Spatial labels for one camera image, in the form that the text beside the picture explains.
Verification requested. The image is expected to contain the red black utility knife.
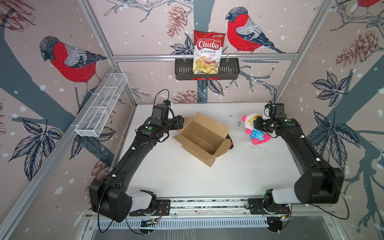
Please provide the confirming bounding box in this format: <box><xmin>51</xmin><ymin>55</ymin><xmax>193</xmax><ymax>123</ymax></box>
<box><xmin>226</xmin><ymin>134</ymin><xmax>234</xmax><ymax>150</ymax></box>

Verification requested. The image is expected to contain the Chuba cassava chips bag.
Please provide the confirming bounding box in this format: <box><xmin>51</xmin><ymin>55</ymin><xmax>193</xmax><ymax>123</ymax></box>
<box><xmin>193</xmin><ymin>31</ymin><xmax>226</xmax><ymax>74</ymax></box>

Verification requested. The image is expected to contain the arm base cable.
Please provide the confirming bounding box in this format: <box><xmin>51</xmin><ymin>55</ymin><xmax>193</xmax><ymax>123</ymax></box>
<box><xmin>244</xmin><ymin>197</ymin><xmax>292</xmax><ymax>234</ymax></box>
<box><xmin>96</xmin><ymin>185</ymin><xmax>164</xmax><ymax>236</ymax></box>

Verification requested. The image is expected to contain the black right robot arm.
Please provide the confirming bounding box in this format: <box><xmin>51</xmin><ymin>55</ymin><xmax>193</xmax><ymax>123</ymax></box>
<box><xmin>254</xmin><ymin>103</ymin><xmax>345</xmax><ymax>213</ymax></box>

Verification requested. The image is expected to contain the black wire wall basket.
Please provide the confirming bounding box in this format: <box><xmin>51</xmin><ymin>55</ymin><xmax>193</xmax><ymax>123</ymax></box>
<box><xmin>175</xmin><ymin>57</ymin><xmax>240</xmax><ymax>81</ymax></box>

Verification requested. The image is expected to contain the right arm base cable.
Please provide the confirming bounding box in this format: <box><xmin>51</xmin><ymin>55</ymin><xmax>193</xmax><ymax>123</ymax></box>
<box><xmin>244</xmin><ymin>197</ymin><xmax>292</xmax><ymax>234</ymax></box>

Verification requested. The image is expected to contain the brown cardboard express box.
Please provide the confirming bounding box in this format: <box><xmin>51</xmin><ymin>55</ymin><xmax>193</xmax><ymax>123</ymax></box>
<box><xmin>174</xmin><ymin>112</ymin><xmax>231</xmax><ymax>167</ymax></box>

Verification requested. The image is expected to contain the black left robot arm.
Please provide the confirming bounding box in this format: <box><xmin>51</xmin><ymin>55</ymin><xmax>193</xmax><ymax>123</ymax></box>
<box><xmin>89</xmin><ymin>100</ymin><xmax>184</xmax><ymax>223</ymax></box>

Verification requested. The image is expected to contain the left arm base cable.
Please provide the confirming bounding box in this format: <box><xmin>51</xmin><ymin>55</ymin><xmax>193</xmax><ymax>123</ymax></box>
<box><xmin>96</xmin><ymin>185</ymin><xmax>164</xmax><ymax>236</ymax></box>

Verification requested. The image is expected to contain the white plush doll with glasses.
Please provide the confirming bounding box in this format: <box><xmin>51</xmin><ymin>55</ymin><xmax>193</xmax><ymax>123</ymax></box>
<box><xmin>242</xmin><ymin>113</ymin><xmax>272</xmax><ymax>145</ymax></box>

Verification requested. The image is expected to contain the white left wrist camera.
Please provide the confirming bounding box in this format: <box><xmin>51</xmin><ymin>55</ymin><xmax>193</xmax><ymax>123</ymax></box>
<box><xmin>163</xmin><ymin>100</ymin><xmax>172</xmax><ymax>107</ymax></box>

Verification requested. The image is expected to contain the white mesh wall shelf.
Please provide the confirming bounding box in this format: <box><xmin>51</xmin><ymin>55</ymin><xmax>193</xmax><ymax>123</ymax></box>
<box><xmin>75</xmin><ymin>73</ymin><xmax>128</xmax><ymax>138</ymax></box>

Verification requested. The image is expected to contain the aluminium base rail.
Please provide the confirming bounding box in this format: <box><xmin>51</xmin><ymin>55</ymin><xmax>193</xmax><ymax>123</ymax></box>
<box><xmin>84</xmin><ymin>197</ymin><xmax>333</xmax><ymax>234</ymax></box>

